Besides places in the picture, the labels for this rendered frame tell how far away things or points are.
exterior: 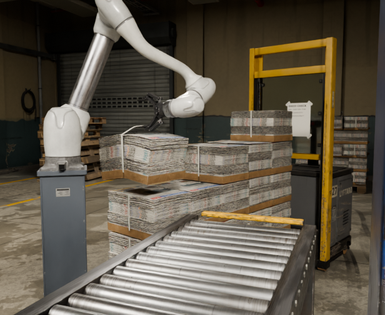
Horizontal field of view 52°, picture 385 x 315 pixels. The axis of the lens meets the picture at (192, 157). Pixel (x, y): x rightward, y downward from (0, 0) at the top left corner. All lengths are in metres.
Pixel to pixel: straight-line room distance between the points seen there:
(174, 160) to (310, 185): 1.73
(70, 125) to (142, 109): 8.17
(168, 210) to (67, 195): 0.54
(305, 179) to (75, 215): 2.22
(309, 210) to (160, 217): 1.82
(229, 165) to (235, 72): 6.84
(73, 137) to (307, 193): 2.27
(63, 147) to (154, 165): 0.45
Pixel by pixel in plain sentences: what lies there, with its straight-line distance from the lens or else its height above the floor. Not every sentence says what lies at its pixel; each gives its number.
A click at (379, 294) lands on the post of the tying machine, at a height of 1.13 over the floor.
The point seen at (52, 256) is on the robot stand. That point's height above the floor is 0.62.
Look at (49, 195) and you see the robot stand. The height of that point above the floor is 0.89.
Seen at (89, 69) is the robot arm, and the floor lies 1.46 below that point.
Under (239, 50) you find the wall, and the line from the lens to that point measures 9.25.
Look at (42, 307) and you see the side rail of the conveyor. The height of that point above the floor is 0.80.
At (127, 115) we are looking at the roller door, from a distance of 10.16.
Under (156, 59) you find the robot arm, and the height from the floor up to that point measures 1.50.
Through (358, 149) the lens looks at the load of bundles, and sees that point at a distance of 7.19.
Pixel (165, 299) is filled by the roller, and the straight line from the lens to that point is 0.99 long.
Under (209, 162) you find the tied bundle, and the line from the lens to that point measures 2.45.
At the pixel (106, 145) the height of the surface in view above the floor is 1.09.
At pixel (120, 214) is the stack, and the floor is 0.71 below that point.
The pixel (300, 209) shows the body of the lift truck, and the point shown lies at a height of 0.45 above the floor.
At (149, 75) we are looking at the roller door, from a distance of 9.93.
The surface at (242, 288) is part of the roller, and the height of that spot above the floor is 0.80.
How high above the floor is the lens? 1.21
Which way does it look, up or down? 5 degrees down
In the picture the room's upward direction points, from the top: straight up
